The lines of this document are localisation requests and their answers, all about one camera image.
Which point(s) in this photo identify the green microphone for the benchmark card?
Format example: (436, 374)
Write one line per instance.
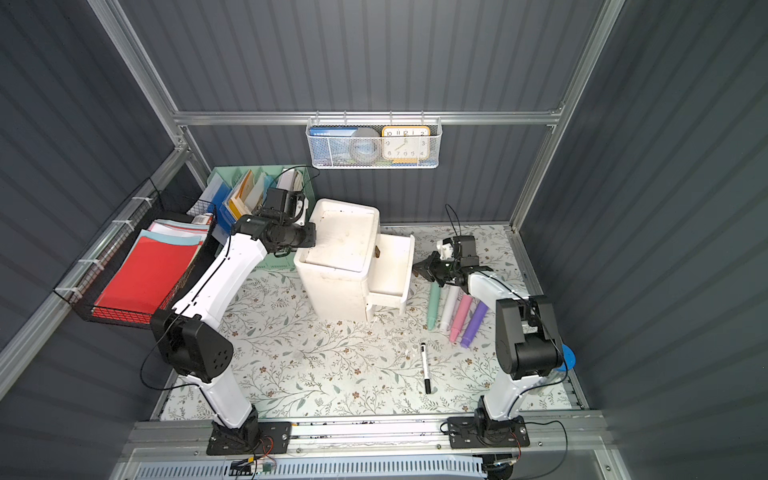
(433, 305)

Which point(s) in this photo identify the white drawer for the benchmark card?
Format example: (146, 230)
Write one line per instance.
(390, 272)

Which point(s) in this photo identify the black white marker pen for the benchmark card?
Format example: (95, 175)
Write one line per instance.
(425, 368)

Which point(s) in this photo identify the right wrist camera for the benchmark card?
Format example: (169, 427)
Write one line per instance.
(457, 247)

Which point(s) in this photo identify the white wire wall basket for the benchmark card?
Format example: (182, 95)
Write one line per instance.
(382, 164)

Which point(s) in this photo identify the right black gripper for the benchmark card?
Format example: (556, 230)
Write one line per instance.
(438, 269)

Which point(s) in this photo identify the white plastic drawer unit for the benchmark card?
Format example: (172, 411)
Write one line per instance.
(335, 271)

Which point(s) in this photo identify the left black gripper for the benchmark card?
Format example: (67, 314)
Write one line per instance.
(303, 236)

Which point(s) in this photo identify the white microphone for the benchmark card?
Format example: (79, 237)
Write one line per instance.
(451, 294)

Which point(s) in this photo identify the purple microphone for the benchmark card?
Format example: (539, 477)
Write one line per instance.
(476, 321)

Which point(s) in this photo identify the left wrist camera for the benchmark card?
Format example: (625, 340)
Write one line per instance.
(284, 206)

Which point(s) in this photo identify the grey tape roll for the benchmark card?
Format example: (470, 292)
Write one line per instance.
(365, 146)

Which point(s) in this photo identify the red paper folder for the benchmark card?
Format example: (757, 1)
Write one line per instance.
(153, 267)

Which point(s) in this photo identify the blue box in basket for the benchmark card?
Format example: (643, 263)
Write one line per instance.
(329, 146)

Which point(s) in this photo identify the black wire tray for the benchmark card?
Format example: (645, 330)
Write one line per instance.
(156, 211)

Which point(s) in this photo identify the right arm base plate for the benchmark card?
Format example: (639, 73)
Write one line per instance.
(489, 432)

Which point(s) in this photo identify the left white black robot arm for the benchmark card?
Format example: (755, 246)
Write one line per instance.
(187, 335)

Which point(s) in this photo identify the pink microphone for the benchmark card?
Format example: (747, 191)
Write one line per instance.
(459, 318)

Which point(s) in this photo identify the green plastic file organizer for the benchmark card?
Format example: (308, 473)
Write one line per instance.
(233, 192)

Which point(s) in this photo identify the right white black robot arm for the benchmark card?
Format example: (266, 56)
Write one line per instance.
(528, 347)

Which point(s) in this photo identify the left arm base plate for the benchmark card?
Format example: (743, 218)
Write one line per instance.
(252, 437)

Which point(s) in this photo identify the yellow analog clock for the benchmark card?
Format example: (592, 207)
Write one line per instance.
(406, 144)

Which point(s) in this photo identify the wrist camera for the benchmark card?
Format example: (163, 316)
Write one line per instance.
(457, 247)
(284, 206)

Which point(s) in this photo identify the aluminium mounting rail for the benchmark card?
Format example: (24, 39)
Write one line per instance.
(369, 432)

